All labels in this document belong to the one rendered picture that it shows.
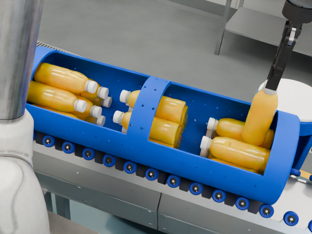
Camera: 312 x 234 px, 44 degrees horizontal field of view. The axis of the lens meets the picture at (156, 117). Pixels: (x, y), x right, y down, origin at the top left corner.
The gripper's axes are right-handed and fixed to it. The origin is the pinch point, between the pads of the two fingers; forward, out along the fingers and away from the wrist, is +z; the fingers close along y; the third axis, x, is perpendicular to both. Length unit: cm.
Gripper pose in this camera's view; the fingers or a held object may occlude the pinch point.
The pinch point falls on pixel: (275, 74)
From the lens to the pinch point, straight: 106.9
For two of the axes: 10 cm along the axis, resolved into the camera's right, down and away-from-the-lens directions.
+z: -1.1, 7.6, 6.4
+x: -9.4, -2.9, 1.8
